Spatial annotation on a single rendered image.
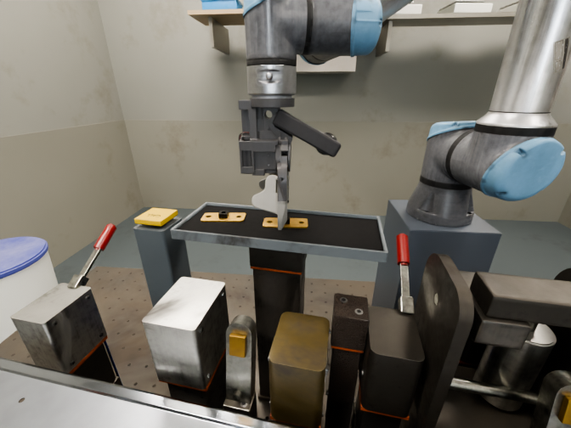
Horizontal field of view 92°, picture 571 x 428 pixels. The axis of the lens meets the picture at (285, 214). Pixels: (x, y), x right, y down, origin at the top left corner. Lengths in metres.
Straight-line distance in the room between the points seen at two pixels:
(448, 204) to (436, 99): 2.76
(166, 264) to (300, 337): 0.33
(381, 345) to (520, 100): 0.45
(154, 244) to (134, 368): 0.43
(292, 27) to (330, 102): 2.78
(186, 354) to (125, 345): 0.60
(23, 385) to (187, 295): 0.26
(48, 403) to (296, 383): 0.34
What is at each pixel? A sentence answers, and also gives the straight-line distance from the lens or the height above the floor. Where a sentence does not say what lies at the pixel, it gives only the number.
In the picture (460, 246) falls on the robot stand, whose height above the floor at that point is 1.06.
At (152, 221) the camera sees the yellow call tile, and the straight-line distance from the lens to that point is 0.60.
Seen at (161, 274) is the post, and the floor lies 1.04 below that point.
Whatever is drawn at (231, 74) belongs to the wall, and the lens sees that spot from 3.33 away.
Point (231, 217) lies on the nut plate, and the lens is 0.55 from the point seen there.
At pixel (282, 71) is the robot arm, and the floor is 1.41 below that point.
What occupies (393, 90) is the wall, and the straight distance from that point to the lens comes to 3.31.
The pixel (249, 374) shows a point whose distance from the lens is 0.44.
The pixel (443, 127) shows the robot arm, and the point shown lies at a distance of 0.71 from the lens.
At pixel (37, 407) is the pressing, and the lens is 0.56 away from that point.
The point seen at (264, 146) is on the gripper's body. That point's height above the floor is 1.31.
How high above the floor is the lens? 1.39
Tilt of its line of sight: 24 degrees down
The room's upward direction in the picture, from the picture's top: straight up
